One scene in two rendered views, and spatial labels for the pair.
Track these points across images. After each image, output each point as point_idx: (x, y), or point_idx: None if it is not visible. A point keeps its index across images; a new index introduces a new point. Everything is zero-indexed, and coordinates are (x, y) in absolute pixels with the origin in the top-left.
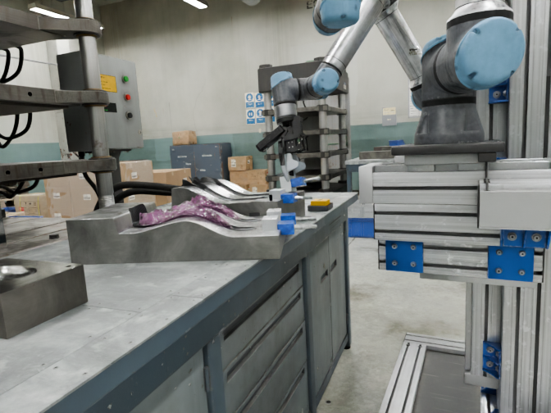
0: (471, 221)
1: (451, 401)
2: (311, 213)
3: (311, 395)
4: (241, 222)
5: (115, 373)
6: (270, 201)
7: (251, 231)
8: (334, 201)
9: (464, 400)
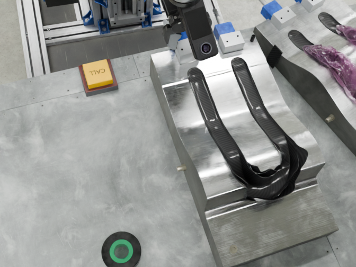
0: None
1: (126, 50)
2: (134, 73)
3: None
4: (311, 39)
5: None
6: (255, 38)
7: (331, 10)
8: (11, 98)
9: (119, 44)
